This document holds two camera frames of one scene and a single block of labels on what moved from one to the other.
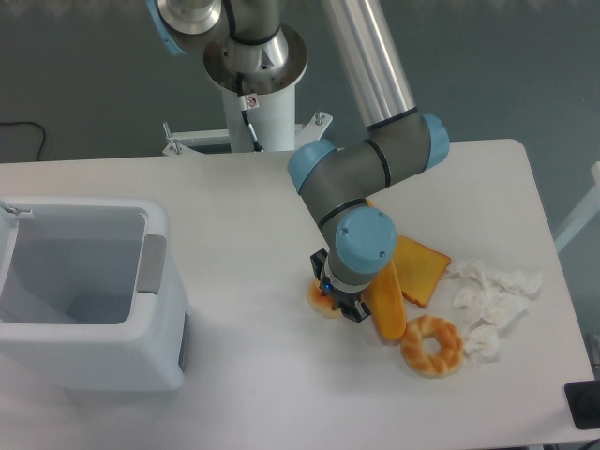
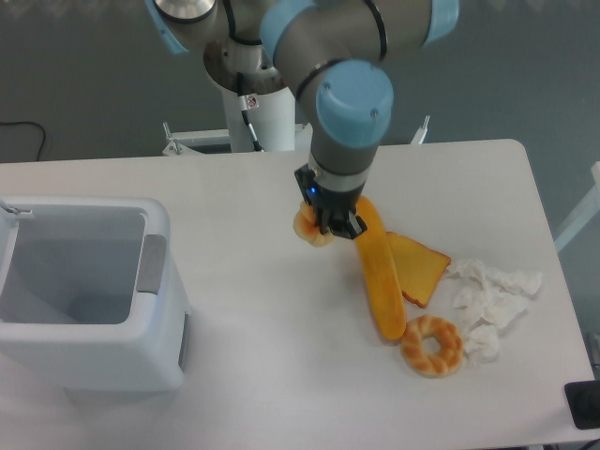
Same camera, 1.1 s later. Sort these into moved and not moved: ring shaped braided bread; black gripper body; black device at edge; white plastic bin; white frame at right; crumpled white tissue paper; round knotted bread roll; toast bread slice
Moved: black gripper body; round knotted bread roll
Not moved: crumpled white tissue paper; ring shaped braided bread; white plastic bin; toast bread slice; white frame at right; black device at edge
